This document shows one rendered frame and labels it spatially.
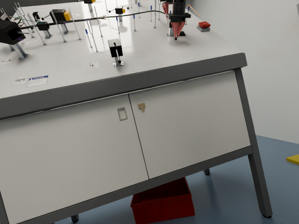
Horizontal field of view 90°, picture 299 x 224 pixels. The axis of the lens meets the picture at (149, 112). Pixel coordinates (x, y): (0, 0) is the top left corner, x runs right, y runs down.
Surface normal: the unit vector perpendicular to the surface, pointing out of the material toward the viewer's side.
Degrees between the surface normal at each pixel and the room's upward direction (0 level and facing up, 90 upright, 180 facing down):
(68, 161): 90
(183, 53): 51
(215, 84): 90
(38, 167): 90
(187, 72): 90
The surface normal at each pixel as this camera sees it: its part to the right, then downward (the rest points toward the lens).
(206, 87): 0.19, -0.01
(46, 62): 0.00, -0.62
